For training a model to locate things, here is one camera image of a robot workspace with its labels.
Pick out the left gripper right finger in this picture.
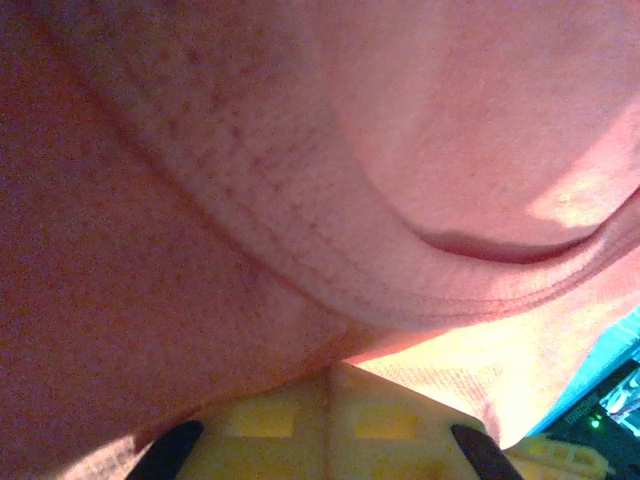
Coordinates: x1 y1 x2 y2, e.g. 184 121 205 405
328 361 525 480

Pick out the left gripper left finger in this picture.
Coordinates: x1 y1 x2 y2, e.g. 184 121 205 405
126 366 332 480

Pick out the orange t-shirt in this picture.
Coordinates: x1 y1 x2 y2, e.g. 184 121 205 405
0 0 640 480

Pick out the blue table border trim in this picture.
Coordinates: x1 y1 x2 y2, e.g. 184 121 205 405
524 307 640 436

